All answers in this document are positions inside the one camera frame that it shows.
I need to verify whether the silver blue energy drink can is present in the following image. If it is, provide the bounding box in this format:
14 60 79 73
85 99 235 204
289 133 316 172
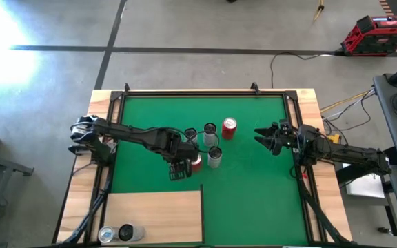
97 225 120 244

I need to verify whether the grey metal table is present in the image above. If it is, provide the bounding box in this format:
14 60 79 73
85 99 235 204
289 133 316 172
0 147 36 238

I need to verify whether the white sheet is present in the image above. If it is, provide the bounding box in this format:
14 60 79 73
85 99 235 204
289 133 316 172
341 161 387 200

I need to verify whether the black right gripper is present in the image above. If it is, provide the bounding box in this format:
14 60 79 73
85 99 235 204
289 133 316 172
254 123 305 157

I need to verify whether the grey side table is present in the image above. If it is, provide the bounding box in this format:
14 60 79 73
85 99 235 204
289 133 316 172
372 73 397 169

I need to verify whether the white Celsius can orange band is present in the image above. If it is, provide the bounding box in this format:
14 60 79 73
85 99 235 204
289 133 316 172
207 146 223 169

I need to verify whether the wooden shelf board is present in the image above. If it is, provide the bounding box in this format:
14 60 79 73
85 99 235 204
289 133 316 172
101 190 203 246

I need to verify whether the red Coke Zero can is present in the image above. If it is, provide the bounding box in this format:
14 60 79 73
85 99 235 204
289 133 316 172
190 153 203 174
221 117 238 141

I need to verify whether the black floor cable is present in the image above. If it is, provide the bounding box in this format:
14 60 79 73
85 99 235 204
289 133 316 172
269 51 339 89

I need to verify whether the yellow pole stand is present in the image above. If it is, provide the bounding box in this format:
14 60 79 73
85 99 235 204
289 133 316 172
314 0 325 22

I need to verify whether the yellow plug connector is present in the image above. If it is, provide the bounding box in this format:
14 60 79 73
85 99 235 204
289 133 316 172
326 133 343 145

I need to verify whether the white Celsius can teal print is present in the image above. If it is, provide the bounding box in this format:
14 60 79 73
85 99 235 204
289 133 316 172
183 127 199 145

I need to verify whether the red black tool box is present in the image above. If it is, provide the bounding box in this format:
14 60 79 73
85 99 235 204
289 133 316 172
340 14 397 58

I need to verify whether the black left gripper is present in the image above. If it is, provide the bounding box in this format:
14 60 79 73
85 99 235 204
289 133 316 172
165 137 201 183

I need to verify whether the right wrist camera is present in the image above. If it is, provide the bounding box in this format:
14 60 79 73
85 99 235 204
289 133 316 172
278 118 293 136

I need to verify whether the green table mat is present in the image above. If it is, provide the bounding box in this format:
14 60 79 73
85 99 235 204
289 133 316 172
110 95 309 246

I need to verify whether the black stand frame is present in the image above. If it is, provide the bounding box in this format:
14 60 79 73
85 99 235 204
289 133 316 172
335 161 397 238

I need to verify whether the black cable bundle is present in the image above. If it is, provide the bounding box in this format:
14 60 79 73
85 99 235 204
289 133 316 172
293 161 351 246
62 165 115 246

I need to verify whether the white Celsius can black lid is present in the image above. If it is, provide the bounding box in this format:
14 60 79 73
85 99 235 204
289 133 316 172
203 122 219 148
118 223 147 242

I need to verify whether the black aluminium table frame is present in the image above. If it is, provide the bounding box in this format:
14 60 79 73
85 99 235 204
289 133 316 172
84 87 327 247

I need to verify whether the yellow cable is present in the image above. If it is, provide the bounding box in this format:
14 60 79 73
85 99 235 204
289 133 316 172
320 89 375 113

